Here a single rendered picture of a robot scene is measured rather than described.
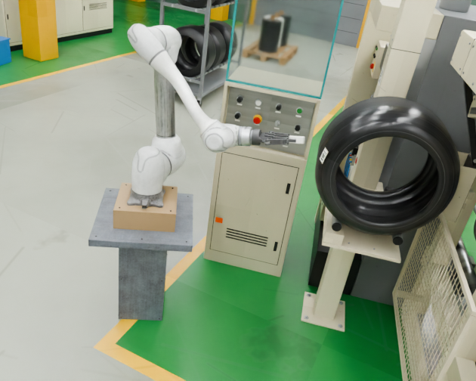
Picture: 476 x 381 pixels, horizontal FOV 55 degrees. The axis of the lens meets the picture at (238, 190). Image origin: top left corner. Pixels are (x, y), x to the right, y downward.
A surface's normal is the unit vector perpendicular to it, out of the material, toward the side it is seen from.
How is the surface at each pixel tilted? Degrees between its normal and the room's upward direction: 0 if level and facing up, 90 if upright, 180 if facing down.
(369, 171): 90
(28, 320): 0
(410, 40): 90
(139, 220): 90
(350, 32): 90
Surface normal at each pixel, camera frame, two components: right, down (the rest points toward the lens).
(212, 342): 0.13, -0.86
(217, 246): -0.21, 0.46
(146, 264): 0.08, 0.51
